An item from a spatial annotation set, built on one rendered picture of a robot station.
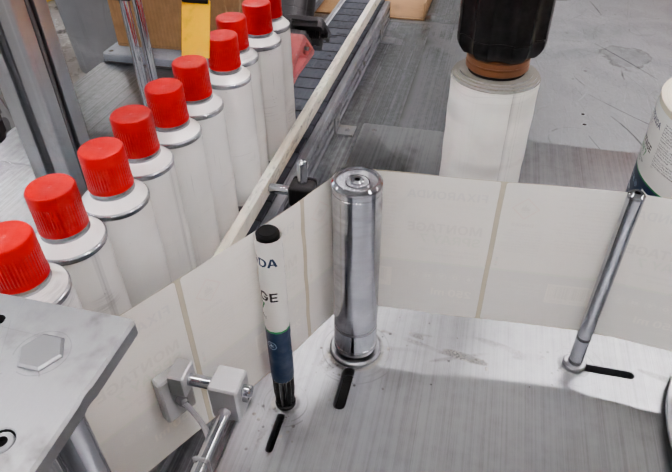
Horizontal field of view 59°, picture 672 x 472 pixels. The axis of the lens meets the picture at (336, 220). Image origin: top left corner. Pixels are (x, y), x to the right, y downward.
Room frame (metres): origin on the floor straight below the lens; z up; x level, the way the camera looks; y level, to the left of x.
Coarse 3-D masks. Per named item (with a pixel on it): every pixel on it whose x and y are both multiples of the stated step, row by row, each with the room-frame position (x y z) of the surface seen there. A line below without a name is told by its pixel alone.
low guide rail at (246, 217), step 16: (368, 16) 1.14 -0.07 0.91; (352, 32) 1.04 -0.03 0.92; (352, 48) 1.00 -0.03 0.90; (336, 64) 0.90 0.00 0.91; (320, 96) 0.80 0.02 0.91; (304, 112) 0.74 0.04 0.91; (304, 128) 0.72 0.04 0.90; (288, 144) 0.66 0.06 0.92; (272, 160) 0.62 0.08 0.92; (288, 160) 0.65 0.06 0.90; (272, 176) 0.59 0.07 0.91; (256, 192) 0.55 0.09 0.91; (256, 208) 0.53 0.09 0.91; (240, 224) 0.49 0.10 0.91; (224, 240) 0.47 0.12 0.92
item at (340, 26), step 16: (352, 0) 1.32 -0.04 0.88; (368, 0) 1.32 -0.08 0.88; (384, 0) 1.32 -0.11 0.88; (336, 16) 1.22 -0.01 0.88; (352, 16) 1.22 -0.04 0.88; (336, 32) 1.13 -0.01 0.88; (336, 48) 1.05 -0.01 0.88; (320, 64) 0.98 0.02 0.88; (304, 80) 0.92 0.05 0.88; (320, 80) 0.92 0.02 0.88; (336, 80) 0.92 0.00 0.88; (304, 96) 0.86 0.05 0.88; (320, 112) 0.81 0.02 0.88; (304, 144) 0.72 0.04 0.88; (256, 224) 0.54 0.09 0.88
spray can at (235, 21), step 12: (228, 12) 0.65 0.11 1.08; (216, 24) 0.64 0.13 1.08; (228, 24) 0.63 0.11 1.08; (240, 24) 0.63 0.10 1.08; (240, 36) 0.63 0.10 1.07; (240, 48) 0.63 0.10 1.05; (252, 48) 0.65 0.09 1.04; (252, 60) 0.63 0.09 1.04; (252, 72) 0.63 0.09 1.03; (252, 84) 0.62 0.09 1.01; (264, 120) 0.64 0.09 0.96; (264, 132) 0.64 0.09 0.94; (264, 144) 0.63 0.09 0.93; (264, 156) 0.63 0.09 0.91; (264, 168) 0.63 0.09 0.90
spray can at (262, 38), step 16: (256, 0) 0.69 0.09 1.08; (256, 16) 0.67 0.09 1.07; (256, 32) 0.67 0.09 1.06; (272, 32) 0.69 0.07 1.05; (256, 48) 0.66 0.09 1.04; (272, 48) 0.67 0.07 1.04; (272, 64) 0.67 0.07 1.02; (272, 80) 0.67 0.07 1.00; (272, 96) 0.67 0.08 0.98; (272, 112) 0.67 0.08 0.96; (272, 128) 0.66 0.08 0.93; (272, 144) 0.66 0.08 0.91
